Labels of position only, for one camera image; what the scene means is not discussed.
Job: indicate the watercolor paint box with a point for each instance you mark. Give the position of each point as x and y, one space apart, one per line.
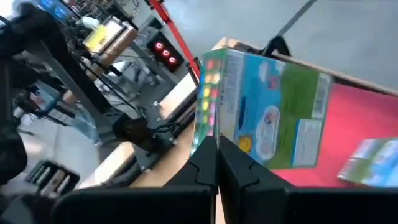
264 109
373 161

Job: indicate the black table clamp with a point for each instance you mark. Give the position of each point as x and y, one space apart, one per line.
276 45

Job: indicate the black device with red lights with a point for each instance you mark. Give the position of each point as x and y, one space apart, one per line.
164 53

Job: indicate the grey metal frame post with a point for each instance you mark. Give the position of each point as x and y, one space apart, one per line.
77 77

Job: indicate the pink flat sheet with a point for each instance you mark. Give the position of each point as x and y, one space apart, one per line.
351 118

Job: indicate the red metal bar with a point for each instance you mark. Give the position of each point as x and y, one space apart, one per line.
175 32

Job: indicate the blue lit monitor screen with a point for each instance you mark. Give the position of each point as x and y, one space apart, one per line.
56 8

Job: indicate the black tray with white items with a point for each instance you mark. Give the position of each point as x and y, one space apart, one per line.
51 177

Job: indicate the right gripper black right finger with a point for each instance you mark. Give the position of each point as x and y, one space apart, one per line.
245 186

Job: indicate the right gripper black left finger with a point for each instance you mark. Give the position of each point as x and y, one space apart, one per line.
192 186

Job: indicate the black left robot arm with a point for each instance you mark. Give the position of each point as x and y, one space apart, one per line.
12 149

